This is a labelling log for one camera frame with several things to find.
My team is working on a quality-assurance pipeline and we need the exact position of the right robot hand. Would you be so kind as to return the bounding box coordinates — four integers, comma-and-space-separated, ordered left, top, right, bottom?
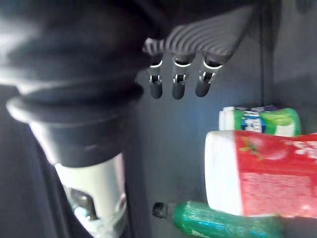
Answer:
0, 0, 251, 238

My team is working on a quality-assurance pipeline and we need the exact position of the green chips bag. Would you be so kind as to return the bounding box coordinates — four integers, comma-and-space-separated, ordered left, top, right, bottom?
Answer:
168, 201, 284, 238

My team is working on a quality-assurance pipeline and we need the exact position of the green gum bottle white cap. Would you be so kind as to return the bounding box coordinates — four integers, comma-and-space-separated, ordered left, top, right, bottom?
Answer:
218, 106, 302, 137

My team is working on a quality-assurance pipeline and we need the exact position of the purple gum bottle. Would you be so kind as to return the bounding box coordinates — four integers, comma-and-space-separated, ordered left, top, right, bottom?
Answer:
234, 105, 277, 113

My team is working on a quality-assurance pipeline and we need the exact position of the red gum bottle white cap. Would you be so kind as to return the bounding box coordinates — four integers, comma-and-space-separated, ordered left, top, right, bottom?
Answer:
204, 129, 317, 219

